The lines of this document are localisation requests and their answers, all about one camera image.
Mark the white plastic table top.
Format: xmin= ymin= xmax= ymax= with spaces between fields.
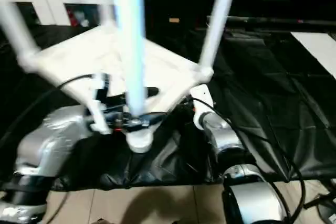
xmin=17 ymin=23 xmax=215 ymax=154

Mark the white plastic table leg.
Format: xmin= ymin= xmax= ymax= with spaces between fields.
xmin=110 ymin=0 xmax=147 ymax=116
xmin=0 ymin=1 xmax=40 ymax=65
xmin=198 ymin=0 xmax=241 ymax=71
xmin=99 ymin=0 xmax=118 ymax=29

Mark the black glossy mat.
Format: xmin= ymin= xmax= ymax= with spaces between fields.
xmin=0 ymin=22 xmax=336 ymax=190

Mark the small red box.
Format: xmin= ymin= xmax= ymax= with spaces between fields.
xmin=67 ymin=8 xmax=77 ymax=25

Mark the long black bar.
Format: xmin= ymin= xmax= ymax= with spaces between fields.
xmin=207 ymin=16 xmax=336 ymax=25

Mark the flat white board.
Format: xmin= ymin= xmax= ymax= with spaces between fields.
xmin=290 ymin=31 xmax=336 ymax=80

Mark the black floor rod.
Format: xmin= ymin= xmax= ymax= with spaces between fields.
xmin=303 ymin=192 xmax=336 ymax=209

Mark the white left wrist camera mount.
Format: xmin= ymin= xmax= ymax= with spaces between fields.
xmin=89 ymin=73 xmax=112 ymax=135

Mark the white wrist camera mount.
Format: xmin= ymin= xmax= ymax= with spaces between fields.
xmin=89 ymin=73 xmax=112 ymax=135
xmin=190 ymin=83 xmax=215 ymax=130

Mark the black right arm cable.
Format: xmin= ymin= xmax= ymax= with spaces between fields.
xmin=194 ymin=98 xmax=307 ymax=224

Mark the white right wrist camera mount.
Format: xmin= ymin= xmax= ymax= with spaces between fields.
xmin=190 ymin=83 xmax=215 ymax=130

